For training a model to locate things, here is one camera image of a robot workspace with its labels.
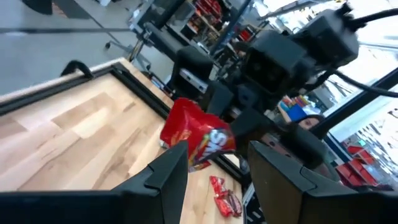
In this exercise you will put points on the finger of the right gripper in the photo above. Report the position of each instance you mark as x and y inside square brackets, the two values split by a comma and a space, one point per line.
[220, 99]
[255, 132]

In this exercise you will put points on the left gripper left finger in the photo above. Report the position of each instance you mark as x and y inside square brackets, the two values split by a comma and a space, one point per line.
[140, 202]

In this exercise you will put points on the red Skittles packet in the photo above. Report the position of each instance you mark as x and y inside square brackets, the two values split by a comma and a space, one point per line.
[217, 186]
[224, 207]
[199, 130]

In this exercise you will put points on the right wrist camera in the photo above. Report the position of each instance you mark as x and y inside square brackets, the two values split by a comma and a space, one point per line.
[329, 37]

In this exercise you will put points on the red storage box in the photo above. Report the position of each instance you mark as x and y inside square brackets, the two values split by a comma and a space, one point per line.
[357, 168]

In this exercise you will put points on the black rail clamp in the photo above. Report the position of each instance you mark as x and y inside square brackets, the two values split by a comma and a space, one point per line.
[73, 63]

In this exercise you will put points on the blue box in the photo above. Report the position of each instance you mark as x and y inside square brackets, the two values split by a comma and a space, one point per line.
[297, 113]

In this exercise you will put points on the black aluminium table frame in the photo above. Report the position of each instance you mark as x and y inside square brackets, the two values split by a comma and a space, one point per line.
[140, 89]

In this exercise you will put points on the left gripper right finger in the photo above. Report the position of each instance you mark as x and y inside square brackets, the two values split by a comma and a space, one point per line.
[295, 202]

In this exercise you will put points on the person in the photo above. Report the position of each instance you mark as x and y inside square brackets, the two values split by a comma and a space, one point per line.
[309, 123]

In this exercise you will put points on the brown PayDay bar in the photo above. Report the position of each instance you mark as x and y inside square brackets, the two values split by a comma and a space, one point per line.
[236, 203]

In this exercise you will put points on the white blue Hershey's bar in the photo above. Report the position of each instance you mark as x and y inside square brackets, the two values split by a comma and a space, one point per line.
[164, 144]

